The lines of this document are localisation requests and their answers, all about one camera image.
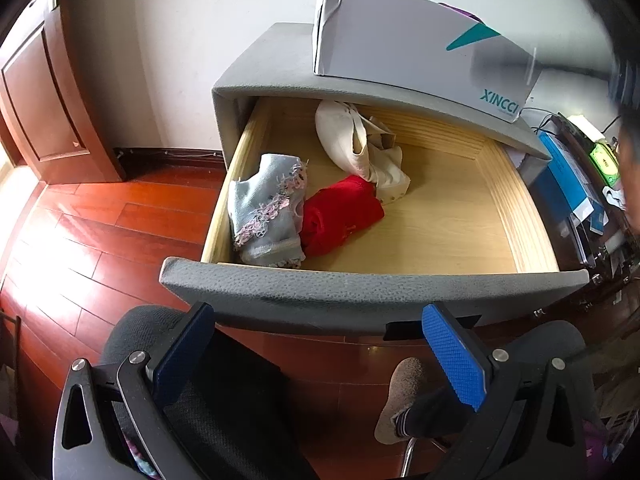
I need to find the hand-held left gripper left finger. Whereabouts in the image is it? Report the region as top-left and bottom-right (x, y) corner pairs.
(52, 301), (216, 480)

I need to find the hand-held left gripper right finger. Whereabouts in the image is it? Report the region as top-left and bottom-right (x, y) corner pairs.
(421, 302), (587, 480)

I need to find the wooden drawer with grey front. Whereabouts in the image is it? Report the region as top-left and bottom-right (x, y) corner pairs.
(160, 96), (591, 337)

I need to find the purple underwear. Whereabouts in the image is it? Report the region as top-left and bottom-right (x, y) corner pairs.
(439, 2), (487, 25)

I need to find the white cardboard box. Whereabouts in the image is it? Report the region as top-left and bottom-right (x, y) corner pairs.
(312, 0), (544, 124)

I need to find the person's right forearm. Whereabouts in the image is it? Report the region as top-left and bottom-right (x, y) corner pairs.
(614, 106), (640, 234)

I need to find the light blue lace underwear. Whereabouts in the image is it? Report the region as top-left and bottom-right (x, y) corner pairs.
(227, 153), (309, 269)

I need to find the red underwear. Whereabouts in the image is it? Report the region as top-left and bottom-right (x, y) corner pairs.
(300, 175), (386, 257)

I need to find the cream beige underwear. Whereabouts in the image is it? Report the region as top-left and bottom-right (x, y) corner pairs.
(315, 100), (412, 205)

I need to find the grey slipper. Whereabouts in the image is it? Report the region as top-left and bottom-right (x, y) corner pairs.
(373, 357), (427, 447)

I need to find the black mesh chair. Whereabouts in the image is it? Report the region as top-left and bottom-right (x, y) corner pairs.
(100, 304), (322, 480)

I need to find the green packet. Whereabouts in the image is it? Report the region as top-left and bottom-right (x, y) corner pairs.
(589, 141), (623, 188)

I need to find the blue box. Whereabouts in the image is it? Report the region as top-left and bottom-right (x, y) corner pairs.
(539, 132), (603, 223)

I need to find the purple patterned clothing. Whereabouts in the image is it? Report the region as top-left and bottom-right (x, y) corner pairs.
(582, 420), (618, 466)

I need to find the brown wooden door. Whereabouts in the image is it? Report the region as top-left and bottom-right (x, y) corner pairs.
(0, 0), (127, 184)

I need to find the grey nightstand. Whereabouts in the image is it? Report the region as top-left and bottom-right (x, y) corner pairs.
(211, 22), (554, 183)

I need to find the black cable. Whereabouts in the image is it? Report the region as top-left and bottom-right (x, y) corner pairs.
(114, 146), (223, 159)

